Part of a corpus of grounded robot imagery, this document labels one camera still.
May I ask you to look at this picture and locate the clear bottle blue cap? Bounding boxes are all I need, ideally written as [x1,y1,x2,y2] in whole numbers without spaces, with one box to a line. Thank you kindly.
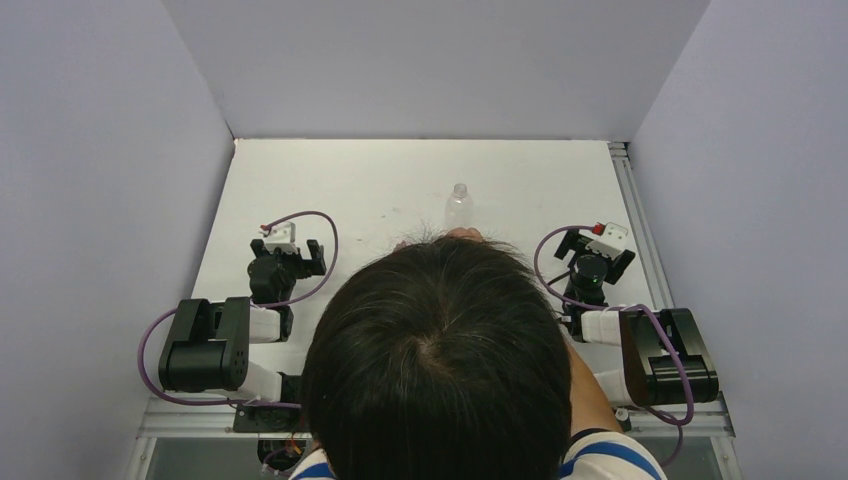
[444,183,474,230]

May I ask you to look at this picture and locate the person's right forearm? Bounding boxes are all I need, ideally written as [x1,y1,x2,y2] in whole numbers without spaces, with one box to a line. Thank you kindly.
[566,342,623,436]

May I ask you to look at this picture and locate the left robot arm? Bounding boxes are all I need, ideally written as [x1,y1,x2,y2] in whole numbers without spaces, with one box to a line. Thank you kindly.
[158,239,328,430]

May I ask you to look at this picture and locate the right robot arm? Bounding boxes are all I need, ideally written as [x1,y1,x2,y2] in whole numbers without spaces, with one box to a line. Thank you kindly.
[554,223,720,408]

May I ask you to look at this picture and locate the person's right hand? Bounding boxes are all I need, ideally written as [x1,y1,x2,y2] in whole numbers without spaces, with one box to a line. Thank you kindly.
[446,227,483,241]

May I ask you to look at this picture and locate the person's dark-haired head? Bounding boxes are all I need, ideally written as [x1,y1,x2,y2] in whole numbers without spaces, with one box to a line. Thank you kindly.
[301,236,572,479]

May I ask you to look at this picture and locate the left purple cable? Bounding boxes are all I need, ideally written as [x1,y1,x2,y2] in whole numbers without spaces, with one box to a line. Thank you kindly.
[136,210,340,479]

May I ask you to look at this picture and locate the purple cable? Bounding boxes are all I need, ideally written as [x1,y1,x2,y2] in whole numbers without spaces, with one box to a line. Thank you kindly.
[533,225,697,468]
[136,210,340,479]

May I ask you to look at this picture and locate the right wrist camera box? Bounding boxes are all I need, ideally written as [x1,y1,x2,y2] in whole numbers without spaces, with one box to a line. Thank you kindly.
[585,222,630,260]

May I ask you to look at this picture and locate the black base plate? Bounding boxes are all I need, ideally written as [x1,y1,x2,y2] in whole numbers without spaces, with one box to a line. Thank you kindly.
[232,375,308,434]

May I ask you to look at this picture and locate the aluminium rail frame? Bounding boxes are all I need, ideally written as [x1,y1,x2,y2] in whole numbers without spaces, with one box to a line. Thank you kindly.
[126,139,743,479]

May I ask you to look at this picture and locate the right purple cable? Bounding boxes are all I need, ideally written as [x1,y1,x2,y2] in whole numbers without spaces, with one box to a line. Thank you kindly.
[533,225,697,468]

